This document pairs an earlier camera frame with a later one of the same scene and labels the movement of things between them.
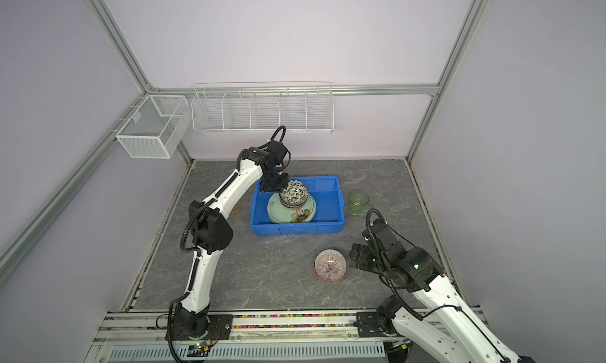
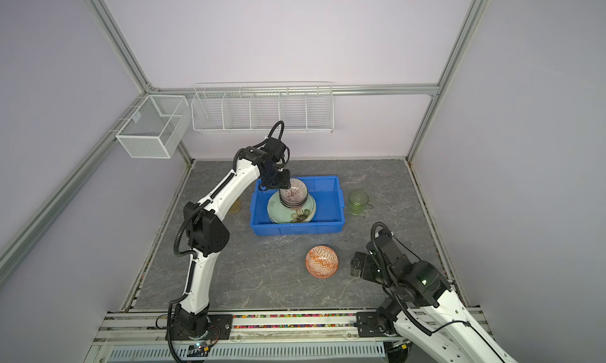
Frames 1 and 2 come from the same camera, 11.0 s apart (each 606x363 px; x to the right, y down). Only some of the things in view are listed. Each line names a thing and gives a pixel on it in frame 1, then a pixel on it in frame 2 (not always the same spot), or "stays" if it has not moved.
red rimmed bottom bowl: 330,265 → 296,196
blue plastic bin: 330,215 stays
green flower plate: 281,214 stays
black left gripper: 280,188 stays
